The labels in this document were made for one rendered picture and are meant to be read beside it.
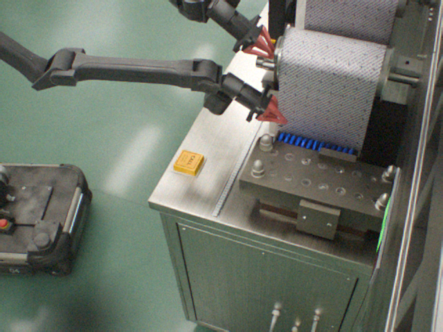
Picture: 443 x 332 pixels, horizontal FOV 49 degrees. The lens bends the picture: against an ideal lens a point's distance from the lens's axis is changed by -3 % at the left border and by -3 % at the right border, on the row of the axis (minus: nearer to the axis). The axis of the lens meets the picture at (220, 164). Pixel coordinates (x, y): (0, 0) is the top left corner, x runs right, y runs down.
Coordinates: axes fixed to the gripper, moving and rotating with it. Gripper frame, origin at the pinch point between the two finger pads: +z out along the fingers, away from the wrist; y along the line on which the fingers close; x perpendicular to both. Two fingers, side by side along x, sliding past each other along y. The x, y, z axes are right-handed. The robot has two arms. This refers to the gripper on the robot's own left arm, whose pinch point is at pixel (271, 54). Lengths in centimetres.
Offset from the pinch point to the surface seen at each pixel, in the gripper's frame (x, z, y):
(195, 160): -33.3, 5.3, 18.8
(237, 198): -24.5, 18.1, 26.7
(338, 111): 7.4, 19.6, 8.5
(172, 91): -159, 18, -94
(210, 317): -82, 55, 42
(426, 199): 49, 5, 57
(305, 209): -3.0, 25.6, 31.4
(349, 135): 4.6, 27.3, 9.3
